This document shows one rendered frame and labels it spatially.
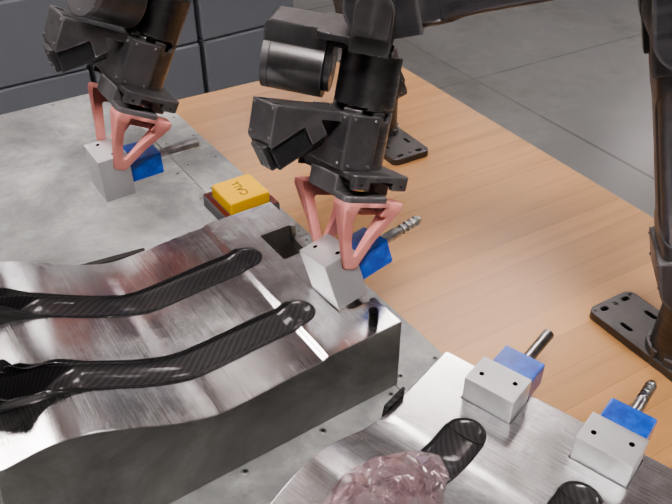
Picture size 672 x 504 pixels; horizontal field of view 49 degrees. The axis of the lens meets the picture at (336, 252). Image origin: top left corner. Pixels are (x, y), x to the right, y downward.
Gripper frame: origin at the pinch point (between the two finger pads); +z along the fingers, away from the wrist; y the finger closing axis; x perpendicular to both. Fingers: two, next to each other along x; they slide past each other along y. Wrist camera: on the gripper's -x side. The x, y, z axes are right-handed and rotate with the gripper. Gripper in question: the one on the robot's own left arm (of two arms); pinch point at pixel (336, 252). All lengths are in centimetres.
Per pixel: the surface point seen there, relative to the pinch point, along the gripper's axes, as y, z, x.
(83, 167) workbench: -56, 6, -9
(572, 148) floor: -126, 9, 193
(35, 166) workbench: -61, 8, -16
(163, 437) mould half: 7.2, 13.3, -19.2
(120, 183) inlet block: -25.7, 0.5, -13.7
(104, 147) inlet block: -27.9, -3.1, -15.2
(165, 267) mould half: -14.3, 6.8, -11.7
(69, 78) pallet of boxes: -194, 11, 23
